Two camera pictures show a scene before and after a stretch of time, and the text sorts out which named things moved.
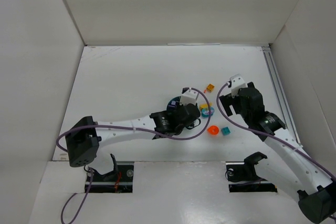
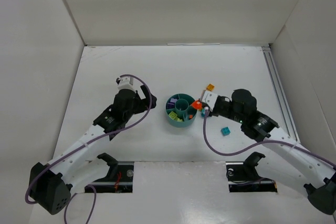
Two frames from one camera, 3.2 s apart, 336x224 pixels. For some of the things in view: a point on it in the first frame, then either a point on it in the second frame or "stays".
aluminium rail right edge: [279, 92] stays
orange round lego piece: [213, 130] to [197, 104]
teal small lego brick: [226, 130] stays
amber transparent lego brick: [210, 87] stays
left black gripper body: [191, 111] to [144, 97]
